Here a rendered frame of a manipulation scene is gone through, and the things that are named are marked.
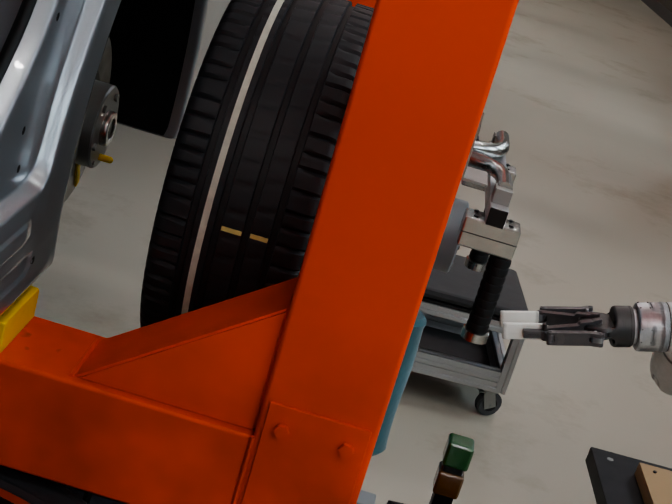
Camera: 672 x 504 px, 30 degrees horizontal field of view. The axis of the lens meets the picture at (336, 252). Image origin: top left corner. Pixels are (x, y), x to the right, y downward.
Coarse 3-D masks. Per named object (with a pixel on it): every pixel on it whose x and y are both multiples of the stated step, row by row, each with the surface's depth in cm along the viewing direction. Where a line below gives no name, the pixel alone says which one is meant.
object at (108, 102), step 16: (96, 80) 217; (96, 96) 212; (112, 96) 217; (96, 112) 211; (96, 128) 212; (80, 144) 212; (96, 144) 214; (80, 160) 215; (96, 160) 219; (80, 176) 231
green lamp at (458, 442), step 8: (448, 440) 188; (456, 440) 187; (464, 440) 188; (472, 440) 189; (448, 448) 186; (456, 448) 186; (464, 448) 186; (472, 448) 187; (448, 456) 187; (456, 456) 187; (464, 456) 186; (472, 456) 187; (448, 464) 187; (456, 464) 187; (464, 464) 187
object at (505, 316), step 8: (504, 312) 228; (512, 312) 228; (520, 312) 228; (528, 312) 227; (536, 312) 227; (504, 320) 228; (512, 320) 228; (520, 320) 228; (528, 320) 228; (536, 320) 228
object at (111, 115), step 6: (108, 114) 216; (114, 114) 217; (108, 120) 216; (114, 120) 219; (102, 126) 215; (108, 126) 216; (114, 126) 220; (102, 132) 215; (108, 132) 218; (102, 138) 216; (108, 138) 219; (102, 144) 217; (108, 144) 219
